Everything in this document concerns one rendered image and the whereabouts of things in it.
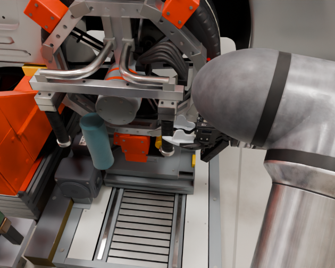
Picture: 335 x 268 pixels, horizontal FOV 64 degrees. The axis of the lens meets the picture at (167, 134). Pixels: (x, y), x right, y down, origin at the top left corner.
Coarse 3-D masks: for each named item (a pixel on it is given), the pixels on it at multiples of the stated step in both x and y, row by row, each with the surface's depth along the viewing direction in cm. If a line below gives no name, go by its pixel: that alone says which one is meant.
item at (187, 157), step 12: (180, 156) 160; (192, 156) 156; (180, 168) 154; (192, 168) 154; (108, 180) 147; (120, 180) 146; (132, 180) 149; (144, 180) 149; (156, 180) 149; (168, 180) 149; (180, 180) 149; (192, 180) 148; (180, 192) 149; (192, 192) 147
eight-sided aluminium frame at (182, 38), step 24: (96, 0) 74; (120, 0) 77; (144, 0) 76; (72, 24) 79; (168, 24) 76; (48, 48) 86; (192, 48) 81; (192, 72) 87; (72, 96) 104; (144, 120) 113
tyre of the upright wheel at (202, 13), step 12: (60, 0) 83; (72, 0) 82; (204, 0) 88; (204, 12) 82; (216, 12) 101; (192, 24) 84; (204, 24) 83; (216, 24) 94; (48, 36) 92; (204, 36) 86; (216, 36) 87; (216, 48) 89
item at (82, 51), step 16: (80, 32) 93; (64, 48) 95; (80, 48) 110; (96, 48) 96; (144, 48) 96; (80, 64) 102; (160, 64) 98; (192, 64) 98; (176, 80) 123; (96, 96) 113; (144, 112) 117
